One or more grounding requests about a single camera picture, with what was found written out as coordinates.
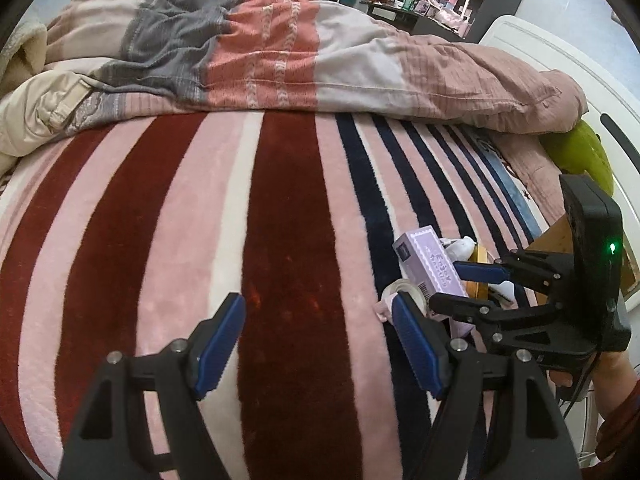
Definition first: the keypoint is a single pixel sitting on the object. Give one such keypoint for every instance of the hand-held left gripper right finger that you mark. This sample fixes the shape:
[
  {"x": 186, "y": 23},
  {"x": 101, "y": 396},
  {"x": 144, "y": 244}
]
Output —
[{"x": 417, "y": 345}]

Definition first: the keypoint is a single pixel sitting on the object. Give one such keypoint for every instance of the person's right hand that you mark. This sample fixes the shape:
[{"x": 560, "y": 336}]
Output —
[{"x": 561, "y": 378}]

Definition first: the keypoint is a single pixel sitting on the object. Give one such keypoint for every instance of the person's right forearm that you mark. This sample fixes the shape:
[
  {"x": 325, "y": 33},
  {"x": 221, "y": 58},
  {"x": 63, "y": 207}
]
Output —
[{"x": 617, "y": 395}]

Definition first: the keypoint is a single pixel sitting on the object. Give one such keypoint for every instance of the pink grey patchwork quilt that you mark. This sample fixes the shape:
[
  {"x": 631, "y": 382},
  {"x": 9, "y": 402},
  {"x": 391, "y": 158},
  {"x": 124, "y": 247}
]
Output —
[{"x": 300, "y": 60}]

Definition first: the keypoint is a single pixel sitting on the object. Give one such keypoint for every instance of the red pink striped blanket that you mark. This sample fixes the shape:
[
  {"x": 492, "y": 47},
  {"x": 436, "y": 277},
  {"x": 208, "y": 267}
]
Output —
[{"x": 295, "y": 260}]

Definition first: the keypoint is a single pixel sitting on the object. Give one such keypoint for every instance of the small pink item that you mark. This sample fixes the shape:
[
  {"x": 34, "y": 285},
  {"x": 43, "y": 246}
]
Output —
[{"x": 384, "y": 310}]

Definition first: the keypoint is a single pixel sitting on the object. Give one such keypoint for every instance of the lilac cardboard box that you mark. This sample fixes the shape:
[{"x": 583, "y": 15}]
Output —
[{"x": 430, "y": 260}]

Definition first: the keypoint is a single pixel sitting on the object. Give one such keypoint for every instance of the brown cardboard sheet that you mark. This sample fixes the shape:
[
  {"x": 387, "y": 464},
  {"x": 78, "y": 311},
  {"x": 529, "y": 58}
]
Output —
[{"x": 556, "y": 240}]

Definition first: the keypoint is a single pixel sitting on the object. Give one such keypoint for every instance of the dark desk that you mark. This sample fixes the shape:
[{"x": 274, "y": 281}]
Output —
[{"x": 395, "y": 15}]

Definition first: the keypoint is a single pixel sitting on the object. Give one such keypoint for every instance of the clear tape roll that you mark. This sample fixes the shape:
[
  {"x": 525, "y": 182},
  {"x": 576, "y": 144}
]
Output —
[{"x": 400, "y": 287}]

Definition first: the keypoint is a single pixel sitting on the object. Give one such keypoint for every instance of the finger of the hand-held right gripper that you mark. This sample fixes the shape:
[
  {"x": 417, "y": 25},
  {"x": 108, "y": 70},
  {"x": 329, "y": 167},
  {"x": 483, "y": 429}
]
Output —
[
  {"x": 480, "y": 272},
  {"x": 465, "y": 310}
]

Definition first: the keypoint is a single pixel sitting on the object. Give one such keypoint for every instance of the green plush pillow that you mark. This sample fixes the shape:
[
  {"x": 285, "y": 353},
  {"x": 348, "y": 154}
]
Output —
[{"x": 585, "y": 155}]

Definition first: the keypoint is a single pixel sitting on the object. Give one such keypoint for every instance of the beige fleece blanket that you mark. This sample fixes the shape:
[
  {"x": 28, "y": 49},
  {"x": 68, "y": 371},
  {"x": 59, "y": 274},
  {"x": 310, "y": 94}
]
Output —
[{"x": 30, "y": 110}]

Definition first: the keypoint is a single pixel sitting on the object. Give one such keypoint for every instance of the white bed headboard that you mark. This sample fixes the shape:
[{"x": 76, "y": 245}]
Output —
[{"x": 550, "y": 50}]

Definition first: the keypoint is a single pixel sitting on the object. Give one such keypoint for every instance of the white figurine on wooden base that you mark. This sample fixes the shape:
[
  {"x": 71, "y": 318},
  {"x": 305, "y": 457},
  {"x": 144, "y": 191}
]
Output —
[{"x": 462, "y": 247}]

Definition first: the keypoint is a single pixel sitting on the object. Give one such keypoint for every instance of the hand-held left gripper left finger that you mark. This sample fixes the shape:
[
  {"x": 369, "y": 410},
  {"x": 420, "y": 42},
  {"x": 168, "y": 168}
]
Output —
[{"x": 220, "y": 345}]

